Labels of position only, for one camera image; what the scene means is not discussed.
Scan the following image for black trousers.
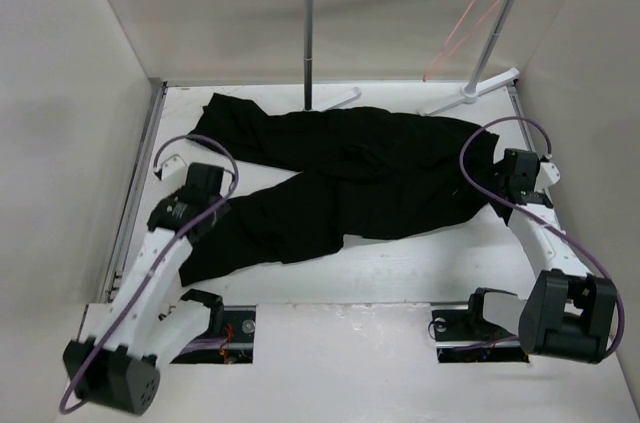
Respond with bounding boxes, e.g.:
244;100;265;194
179;94;498;286

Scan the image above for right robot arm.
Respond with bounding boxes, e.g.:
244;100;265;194
463;149;618;364

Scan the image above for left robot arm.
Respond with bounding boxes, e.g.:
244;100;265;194
59;158;238;416

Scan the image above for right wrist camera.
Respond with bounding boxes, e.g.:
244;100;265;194
535;159;560;192

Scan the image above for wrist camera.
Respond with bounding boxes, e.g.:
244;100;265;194
153;154;188;185
535;159;560;192

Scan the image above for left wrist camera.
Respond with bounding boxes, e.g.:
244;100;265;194
153;154;188;185

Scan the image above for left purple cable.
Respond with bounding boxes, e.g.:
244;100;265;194
58;135;241;415

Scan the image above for purple cable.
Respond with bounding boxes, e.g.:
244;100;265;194
458;116;626;362
58;135;241;415

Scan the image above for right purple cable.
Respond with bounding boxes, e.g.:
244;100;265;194
458;116;626;362

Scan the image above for pink wire hanger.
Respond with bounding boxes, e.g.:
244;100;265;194
422;0;502;83

